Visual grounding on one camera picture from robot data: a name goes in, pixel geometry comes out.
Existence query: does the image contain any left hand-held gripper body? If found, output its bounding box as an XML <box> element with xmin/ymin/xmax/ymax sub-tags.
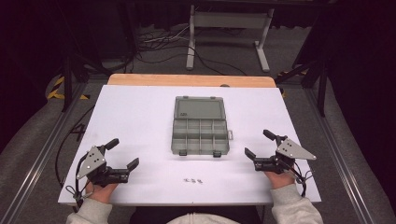
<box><xmin>76</xmin><ymin>145</ymin><xmax>130</xmax><ymax>188</ymax></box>

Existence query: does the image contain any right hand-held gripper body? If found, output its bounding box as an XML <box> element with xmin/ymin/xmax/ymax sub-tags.
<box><xmin>254</xmin><ymin>135</ymin><xmax>318</xmax><ymax>175</ymax></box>

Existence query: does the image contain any clear grey compartment box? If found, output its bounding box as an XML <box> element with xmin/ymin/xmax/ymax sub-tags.
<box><xmin>170</xmin><ymin>95</ymin><xmax>234</xmax><ymax>158</ymax></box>

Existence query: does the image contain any person's left hand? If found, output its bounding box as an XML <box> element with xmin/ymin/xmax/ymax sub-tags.
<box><xmin>85</xmin><ymin>181</ymin><xmax>120</xmax><ymax>205</ymax></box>

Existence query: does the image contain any person's right hand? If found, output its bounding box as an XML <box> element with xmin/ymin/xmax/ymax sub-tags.
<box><xmin>263</xmin><ymin>170</ymin><xmax>296</xmax><ymax>190</ymax></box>

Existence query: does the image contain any black tripod stand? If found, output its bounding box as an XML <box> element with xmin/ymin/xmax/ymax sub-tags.
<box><xmin>275</xmin><ymin>57</ymin><xmax>329</xmax><ymax>119</ymax></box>
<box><xmin>60</xmin><ymin>51</ymin><xmax>110</xmax><ymax>114</ymax></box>

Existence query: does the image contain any yellow black hazard tape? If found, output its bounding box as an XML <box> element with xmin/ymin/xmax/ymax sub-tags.
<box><xmin>46</xmin><ymin>76</ymin><xmax>92</xmax><ymax>101</ymax></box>

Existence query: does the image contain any person's torso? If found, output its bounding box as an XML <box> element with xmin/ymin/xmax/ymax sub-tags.
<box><xmin>128</xmin><ymin>204</ymin><xmax>263</xmax><ymax>224</ymax></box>

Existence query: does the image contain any wooden table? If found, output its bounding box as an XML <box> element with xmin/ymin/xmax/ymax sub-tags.
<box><xmin>106</xmin><ymin>73</ymin><xmax>277</xmax><ymax>89</ymax></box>

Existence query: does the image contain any right hand-held gripper cable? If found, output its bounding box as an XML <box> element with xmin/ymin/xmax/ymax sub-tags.
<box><xmin>288</xmin><ymin>161</ymin><xmax>314</xmax><ymax>199</ymax></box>

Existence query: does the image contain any hand-held gripper cable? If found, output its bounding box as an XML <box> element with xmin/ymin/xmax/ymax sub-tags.
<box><xmin>64</xmin><ymin>154</ymin><xmax>95</xmax><ymax>209</ymax></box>
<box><xmin>288</xmin><ymin>161</ymin><xmax>314</xmax><ymax>199</ymax></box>

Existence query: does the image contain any long black cable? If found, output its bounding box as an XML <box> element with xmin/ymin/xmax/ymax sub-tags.
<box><xmin>54</xmin><ymin>105</ymin><xmax>96</xmax><ymax>189</ymax></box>

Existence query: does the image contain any left hand-held gripper cable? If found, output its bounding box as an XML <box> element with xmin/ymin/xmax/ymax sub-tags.
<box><xmin>64</xmin><ymin>154</ymin><xmax>95</xmax><ymax>209</ymax></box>

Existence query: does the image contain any aluminium floor rail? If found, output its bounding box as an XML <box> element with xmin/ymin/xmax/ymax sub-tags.
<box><xmin>0</xmin><ymin>81</ymin><xmax>89</xmax><ymax>224</ymax></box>
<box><xmin>304</xmin><ymin>88</ymin><xmax>396</xmax><ymax>224</ymax></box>

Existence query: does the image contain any bundle of floor cables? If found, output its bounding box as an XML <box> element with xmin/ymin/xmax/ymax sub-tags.
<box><xmin>135</xmin><ymin>23</ymin><xmax>191</xmax><ymax>53</ymax></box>

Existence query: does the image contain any white metal stand frame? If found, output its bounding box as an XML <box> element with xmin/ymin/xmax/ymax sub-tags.
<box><xmin>185</xmin><ymin>4</ymin><xmax>276</xmax><ymax>74</ymax></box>

